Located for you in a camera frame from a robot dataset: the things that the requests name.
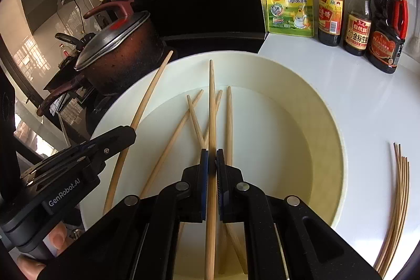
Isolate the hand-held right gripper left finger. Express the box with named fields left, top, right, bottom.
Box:
left=38, top=149, right=209, bottom=280

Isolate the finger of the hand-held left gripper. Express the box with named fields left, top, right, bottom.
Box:
left=20, top=126, right=137, bottom=178
left=21, top=145, right=114, bottom=189

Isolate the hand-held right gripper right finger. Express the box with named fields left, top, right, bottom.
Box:
left=215, top=149, right=383, bottom=280

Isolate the tan wooden chopstick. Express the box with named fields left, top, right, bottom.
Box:
left=139, top=90, right=204, bottom=200
left=103, top=50, right=174, bottom=215
left=186, top=94, right=249, bottom=274
left=204, top=60, right=218, bottom=280
left=177, top=90, right=224, bottom=235

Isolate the white round basin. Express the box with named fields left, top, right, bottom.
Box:
left=80, top=50, right=345, bottom=280

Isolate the pile of wooden chopsticks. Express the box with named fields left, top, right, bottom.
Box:
left=374, top=142, right=411, bottom=271

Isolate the person's left hand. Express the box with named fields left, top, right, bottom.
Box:
left=16, top=221, right=68, bottom=280

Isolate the black gas stove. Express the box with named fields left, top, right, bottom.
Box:
left=43, top=83, right=112, bottom=139

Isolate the dark red cooking pot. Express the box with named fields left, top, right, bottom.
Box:
left=36, top=21, right=166, bottom=117

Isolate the yellow seasoning pouch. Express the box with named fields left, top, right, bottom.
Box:
left=264, top=0, right=315, bottom=38

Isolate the clear soy sauce bottle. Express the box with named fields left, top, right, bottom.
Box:
left=344, top=0, right=374, bottom=56

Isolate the large red-handled soy sauce jug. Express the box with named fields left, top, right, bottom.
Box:
left=366, top=0, right=410, bottom=74

